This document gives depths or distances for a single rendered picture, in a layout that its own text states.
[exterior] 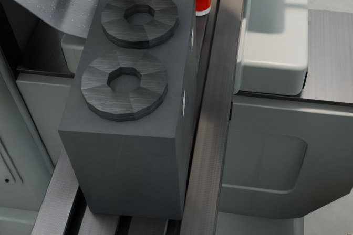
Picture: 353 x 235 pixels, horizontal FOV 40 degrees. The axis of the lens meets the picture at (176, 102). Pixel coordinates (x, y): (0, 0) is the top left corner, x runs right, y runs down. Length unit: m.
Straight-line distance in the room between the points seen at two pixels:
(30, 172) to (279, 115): 0.68
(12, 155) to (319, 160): 0.75
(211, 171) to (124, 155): 0.19
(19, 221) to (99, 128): 1.07
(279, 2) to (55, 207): 0.65
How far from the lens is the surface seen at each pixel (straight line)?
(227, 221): 1.45
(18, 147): 1.28
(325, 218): 1.72
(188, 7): 0.60
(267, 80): 0.98
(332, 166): 1.20
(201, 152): 0.69
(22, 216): 1.54
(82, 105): 0.51
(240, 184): 1.32
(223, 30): 0.84
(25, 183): 1.42
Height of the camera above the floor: 1.51
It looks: 52 degrees down
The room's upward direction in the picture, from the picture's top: 4 degrees counter-clockwise
